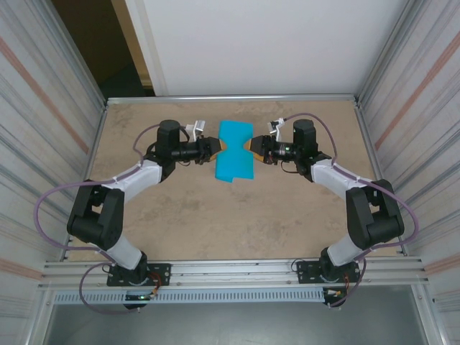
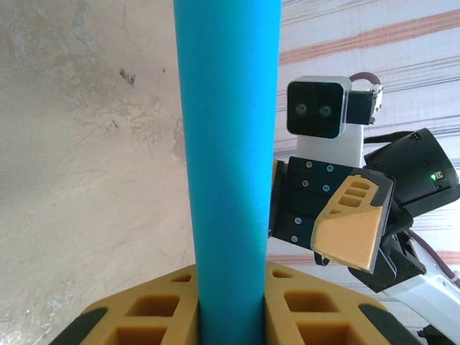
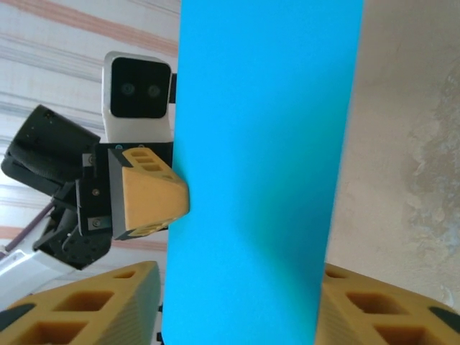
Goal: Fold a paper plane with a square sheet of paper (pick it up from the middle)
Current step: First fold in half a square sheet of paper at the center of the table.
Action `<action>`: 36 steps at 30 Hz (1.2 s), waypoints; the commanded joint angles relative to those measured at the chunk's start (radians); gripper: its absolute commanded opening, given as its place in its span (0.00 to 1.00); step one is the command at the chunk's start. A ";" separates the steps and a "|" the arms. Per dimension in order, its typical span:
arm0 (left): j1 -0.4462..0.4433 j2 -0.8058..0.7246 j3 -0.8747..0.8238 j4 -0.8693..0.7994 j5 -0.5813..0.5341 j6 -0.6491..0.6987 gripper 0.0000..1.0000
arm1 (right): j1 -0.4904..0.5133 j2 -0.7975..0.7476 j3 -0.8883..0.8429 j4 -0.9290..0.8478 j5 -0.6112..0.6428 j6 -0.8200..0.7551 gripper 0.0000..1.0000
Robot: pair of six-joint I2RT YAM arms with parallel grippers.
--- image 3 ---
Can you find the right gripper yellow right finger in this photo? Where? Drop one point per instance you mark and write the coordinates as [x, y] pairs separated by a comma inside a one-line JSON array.
[[377, 316]]

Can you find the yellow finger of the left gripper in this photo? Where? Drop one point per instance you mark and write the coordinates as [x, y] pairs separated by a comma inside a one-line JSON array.
[[151, 194]]

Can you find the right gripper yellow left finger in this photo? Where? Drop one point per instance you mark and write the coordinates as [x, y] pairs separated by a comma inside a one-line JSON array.
[[90, 312]]

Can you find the teal blue cloth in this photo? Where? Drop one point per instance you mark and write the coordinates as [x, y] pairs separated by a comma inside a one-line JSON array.
[[258, 143]]

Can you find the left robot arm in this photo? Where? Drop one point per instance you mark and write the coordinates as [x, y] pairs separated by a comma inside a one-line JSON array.
[[21, 267]]

